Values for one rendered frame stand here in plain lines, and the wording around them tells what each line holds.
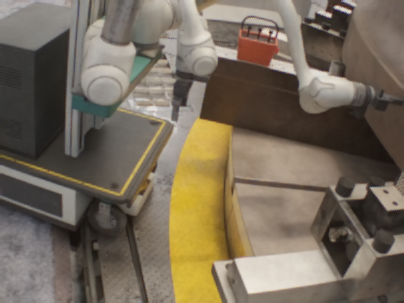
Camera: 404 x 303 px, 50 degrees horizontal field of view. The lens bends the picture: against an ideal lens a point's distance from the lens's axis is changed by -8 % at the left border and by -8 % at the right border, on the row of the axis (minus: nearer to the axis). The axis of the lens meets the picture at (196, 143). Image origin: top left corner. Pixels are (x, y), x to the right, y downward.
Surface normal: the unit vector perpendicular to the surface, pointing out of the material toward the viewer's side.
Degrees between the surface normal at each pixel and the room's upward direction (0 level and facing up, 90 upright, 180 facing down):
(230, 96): 90
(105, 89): 97
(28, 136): 90
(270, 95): 90
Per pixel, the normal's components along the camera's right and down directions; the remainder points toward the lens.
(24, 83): -0.23, 0.50
